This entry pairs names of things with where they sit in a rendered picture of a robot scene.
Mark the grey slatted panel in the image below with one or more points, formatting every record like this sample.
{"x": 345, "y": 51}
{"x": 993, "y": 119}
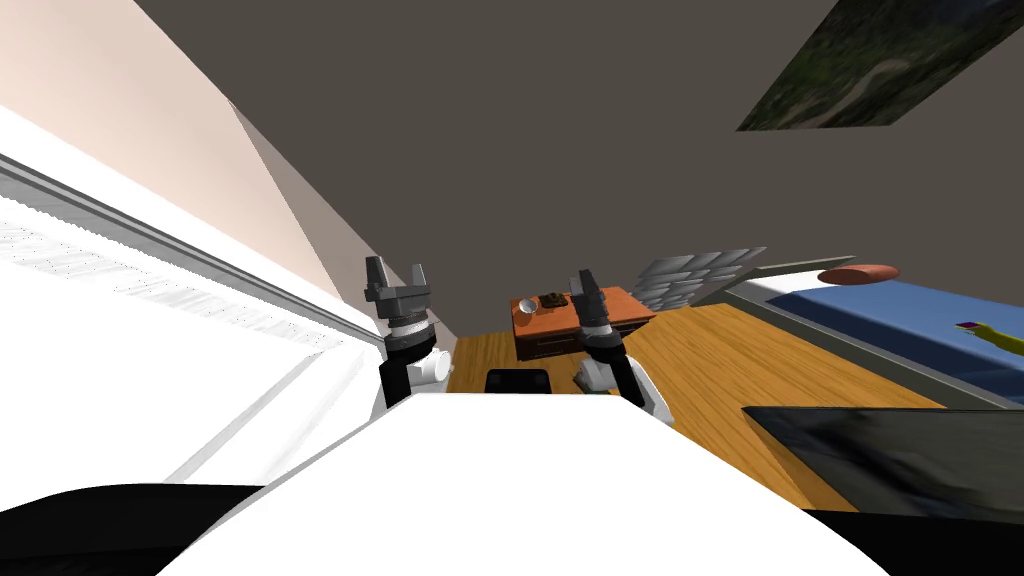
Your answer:
{"x": 688, "y": 276}

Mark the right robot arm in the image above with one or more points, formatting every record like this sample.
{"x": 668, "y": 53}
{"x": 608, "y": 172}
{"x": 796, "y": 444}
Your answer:
{"x": 612, "y": 364}

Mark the orange wooden side table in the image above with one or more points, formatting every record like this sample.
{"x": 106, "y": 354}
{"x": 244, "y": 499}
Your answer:
{"x": 552, "y": 324}

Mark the bed with blue cover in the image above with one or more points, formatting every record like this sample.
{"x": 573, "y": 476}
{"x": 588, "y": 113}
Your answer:
{"x": 880, "y": 320}

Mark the dark green wall picture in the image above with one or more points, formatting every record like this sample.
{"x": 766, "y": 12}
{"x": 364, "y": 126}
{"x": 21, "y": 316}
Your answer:
{"x": 872, "y": 68}

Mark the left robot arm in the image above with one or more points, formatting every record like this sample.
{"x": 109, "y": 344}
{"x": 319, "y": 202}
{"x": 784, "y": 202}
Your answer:
{"x": 404, "y": 352}

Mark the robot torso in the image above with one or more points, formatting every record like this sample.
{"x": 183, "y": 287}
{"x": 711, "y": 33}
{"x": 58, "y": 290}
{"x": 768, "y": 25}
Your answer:
{"x": 512, "y": 488}

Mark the black flat panel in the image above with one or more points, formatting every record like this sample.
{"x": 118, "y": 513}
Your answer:
{"x": 904, "y": 460}

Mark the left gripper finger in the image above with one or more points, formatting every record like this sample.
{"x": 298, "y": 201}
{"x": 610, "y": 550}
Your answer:
{"x": 376, "y": 274}
{"x": 418, "y": 277}

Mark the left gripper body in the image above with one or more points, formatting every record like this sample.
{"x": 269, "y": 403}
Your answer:
{"x": 402, "y": 302}

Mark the white door leaf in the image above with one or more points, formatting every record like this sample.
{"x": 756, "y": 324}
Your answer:
{"x": 120, "y": 384}

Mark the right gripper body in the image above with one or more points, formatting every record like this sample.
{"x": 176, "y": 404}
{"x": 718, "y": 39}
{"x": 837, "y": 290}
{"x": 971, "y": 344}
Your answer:
{"x": 592, "y": 310}

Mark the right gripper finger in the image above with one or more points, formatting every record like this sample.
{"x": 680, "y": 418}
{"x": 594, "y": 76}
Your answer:
{"x": 575, "y": 287}
{"x": 588, "y": 283}

